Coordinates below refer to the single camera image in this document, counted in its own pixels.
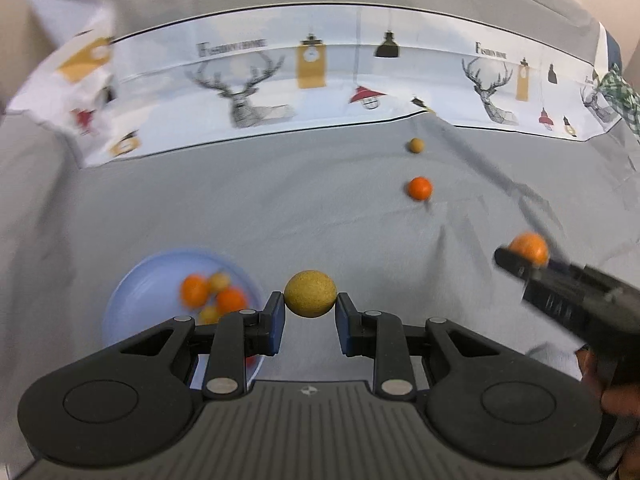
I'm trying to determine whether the orange mandarin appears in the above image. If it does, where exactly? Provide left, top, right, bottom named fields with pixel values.
left=215, top=286, right=248, bottom=315
left=407, top=177, right=433, bottom=202
left=508, top=232, right=549, bottom=266
left=180, top=274, right=209, bottom=310

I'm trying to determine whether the yellow longan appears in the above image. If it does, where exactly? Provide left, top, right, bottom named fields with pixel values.
left=284, top=270, right=337, bottom=318
left=198, top=304, right=221, bottom=325
left=207, top=272, right=232, bottom=296
left=407, top=138, right=425, bottom=154

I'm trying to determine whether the person's right hand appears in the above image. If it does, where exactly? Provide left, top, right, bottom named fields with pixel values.
left=575, top=348, right=640, bottom=479

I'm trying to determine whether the grey sofa cover cloth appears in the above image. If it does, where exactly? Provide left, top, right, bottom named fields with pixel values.
left=1, top=0, right=639, bottom=479

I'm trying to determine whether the light blue plate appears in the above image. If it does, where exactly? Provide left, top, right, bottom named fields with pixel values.
left=101, top=247, right=267, bottom=386

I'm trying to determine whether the green checkered cloth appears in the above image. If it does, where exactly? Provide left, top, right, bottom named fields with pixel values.
left=598, top=63, right=640, bottom=136

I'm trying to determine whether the white deer print cloth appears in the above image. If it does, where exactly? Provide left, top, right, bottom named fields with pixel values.
left=9, top=3, right=620, bottom=166

